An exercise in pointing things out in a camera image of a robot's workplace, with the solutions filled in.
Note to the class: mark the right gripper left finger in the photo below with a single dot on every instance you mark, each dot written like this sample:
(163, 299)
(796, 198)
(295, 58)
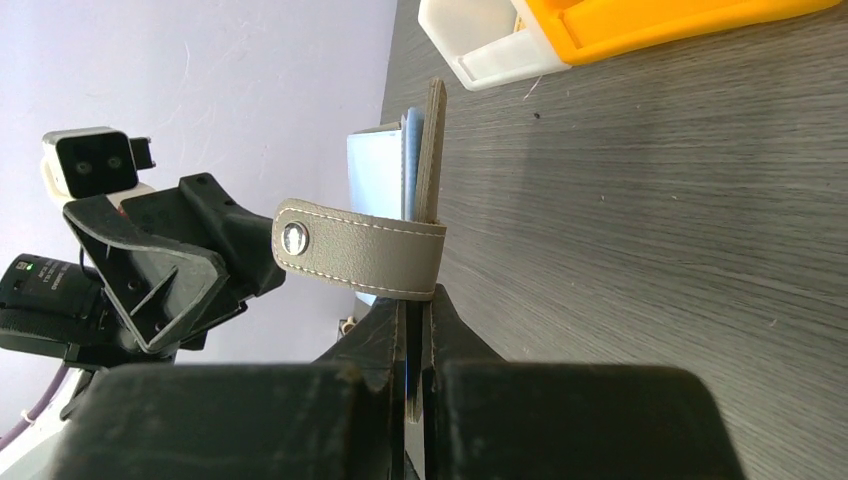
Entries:
(338, 417)

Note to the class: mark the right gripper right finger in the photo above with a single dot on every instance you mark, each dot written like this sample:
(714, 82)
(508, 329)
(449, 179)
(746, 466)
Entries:
(486, 417)

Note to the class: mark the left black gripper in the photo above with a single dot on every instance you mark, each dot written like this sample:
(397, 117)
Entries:
(155, 271)

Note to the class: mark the small cream spool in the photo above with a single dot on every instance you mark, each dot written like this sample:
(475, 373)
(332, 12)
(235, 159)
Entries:
(345, 326)

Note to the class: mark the white plastic bin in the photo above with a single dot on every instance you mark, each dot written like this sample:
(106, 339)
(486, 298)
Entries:
(489, 43)

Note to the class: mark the middle orange plastic bin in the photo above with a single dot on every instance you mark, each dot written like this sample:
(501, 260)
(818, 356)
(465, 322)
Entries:
(583, 32)

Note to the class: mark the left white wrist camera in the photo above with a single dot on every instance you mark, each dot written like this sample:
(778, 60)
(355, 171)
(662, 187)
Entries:
(88, 162)

